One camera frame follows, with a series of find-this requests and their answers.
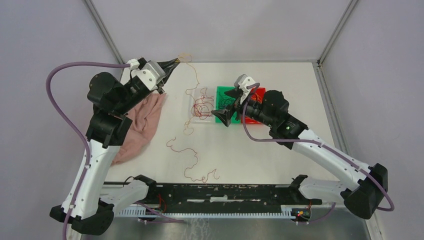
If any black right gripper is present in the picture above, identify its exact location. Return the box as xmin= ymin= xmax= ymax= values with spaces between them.
xmin=211 ymin=87 xmax=275 ymax=128

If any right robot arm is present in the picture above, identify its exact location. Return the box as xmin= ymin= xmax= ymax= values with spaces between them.
xmin=211 ymin=88 xmax=388 ymax=220

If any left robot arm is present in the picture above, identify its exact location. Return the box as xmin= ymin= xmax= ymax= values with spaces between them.
xmin=49 ymin=58 xmax=180 ymax=236

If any green plastic bin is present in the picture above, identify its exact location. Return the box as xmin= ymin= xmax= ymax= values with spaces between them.
xmin=215 ymin=86 xmax=241 ymax=124

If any red plastic bin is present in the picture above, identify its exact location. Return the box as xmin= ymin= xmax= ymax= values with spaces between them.
xmin=241 ymin=87 xmax=266 ymax=124

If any clear plastic bin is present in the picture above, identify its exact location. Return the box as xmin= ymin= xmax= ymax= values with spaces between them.
xmin=188 ymin=86 xmax=217 ymax=124

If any pink cloth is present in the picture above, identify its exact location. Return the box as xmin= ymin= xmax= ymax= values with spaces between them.
xmin=111 ymin=93 xmax=167 ymax=166

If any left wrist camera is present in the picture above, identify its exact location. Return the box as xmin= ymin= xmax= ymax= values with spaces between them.
xmin=135 ymin=60 xmax=164 ymax=91

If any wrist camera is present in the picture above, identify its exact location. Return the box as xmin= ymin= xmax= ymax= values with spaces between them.
xmin=234 ymin=74 xmax=260 ymax=104
xmin=135 ymin=60 xmax=164 ymax=91

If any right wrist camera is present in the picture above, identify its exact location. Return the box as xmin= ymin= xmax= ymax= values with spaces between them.
xmin=234 ymin=74 xmax=260 ymax=104

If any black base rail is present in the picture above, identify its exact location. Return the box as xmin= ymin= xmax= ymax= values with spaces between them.
xmin=142 ymin=175 xmax=323 ymax=214

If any white cable duct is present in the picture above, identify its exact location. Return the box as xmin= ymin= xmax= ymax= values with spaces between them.
xmin=116 ymin=205 xmax=296 ymax=220

